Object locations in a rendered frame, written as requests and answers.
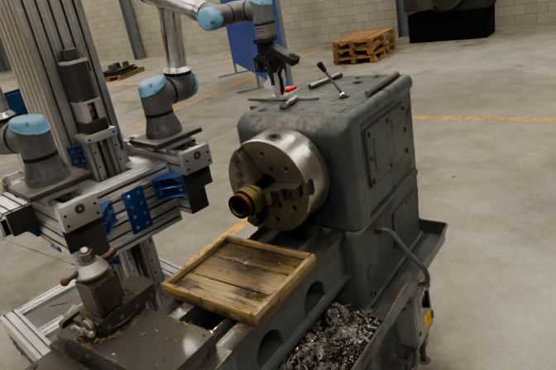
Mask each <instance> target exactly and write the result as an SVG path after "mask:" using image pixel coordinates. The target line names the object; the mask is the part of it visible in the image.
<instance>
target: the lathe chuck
mask: <svg viewBox="0 0 556 370"><path fill-rule="evenodd" d="M271 135H278V136H280V138H278V139H272V138H269V136H271ZM242 146H243V147H244V149H245V150H246V151H247V153H248V155H249V156H250V157H251V158H252V160H253V161H254V162H255V164H256V166H257V167H258V168H259V170H260V171H261V173H262V174H266V175H264V177H263V178H262V179H260V180H259V181H258V182H257V183H256V184H254V185H256V186H258V187H259V188H261V189H265V188H266V187H267V186H268V185H270V184H271V183H273V182H275V181H276V182H283V183H298V184H308V183H309V180H310V181H311V185H312V189H313V192H312V194H309V195H303V196H302V197H301V198H299V199H298V200H297V201H290V200H284V201H282V202H281V203H271V204H269V205H267V209H266V214H265V218H264V221H263V225H262V226H264V227H266V228H269V229H272V230H275V231H290V230H292V229H295V228H297V227H299V226H300V225H301V224H302V223H303V222H304V221H305V220H306V219H307V218H309V217H310V216H311V215H312V213H313V212H315V211H316V210H317V209H318V208H319V206H320V205H321V203H322V201H323V198H324V176H323V172H322V170H321V168H320V165H319V163H318V161H317V160H316V158H315V156H314V154H313V153H312V152H311V150H310V149H309V148H308V147H307V146H306V145H305V144H304V143H303V142H302V141H300V140H299V139H297V138H296V137H294V136H292V135H290V134H288V133H286V132H281V131H275V130H271V131H265V132H261V133H259V134H257V135H256V136H254V137H252V138H251V139H249V140H247V141H245V142H244V143H242ZM239 148H240V147H239ZM239 148H237V149H235V150H234V152H233V154H232V156H231V158H230V162H229V167H228V174H229V180H230V184H231V187H232V192H233V193H235V192H236V191H238V190H239V188H238V187H237V183H238V182H239V181H240V180H239V179H238V178H237V177H236V175H235V173H236V172H237V171H238V170H237V168H236V166H235V165H234V164H233V163H232V161H231V159H232V158H233V157H234V156H235V155H236V154H237V152H236V151H237V150H238V149H239ZM273 178H274V179H275V180H273Z"/></svg>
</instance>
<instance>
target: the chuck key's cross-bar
mask: <svg viewBox="0 0 556 370"><path fill-rule="evenodd" d="M248 100H249V101H270V102H286V100H288V99H267V98H248ZM306 100H319V96H318V97H304V98H295V101H306Z"/></svg>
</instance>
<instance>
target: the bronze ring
mask: <svg viewBox="0 0 556 370"><path fill-rule="evenodd" d="M260 191H261V188H259V187H258V186H256V185H243V186H241V187H240V189H239V190H238V191H236V192H235V193H234V195H233V196H232V197H231V198H230V199H229V201H228V206H229V208H230V210H231V212H232V214H233V215H234V216H236V217H237V218H239V219H244V218H246V217H248V216H251V215H253V214H254V213H258V212H260V211H261V210H262V208H263V204H264V203H263V198H262V196H261V193H260Z"/></svg>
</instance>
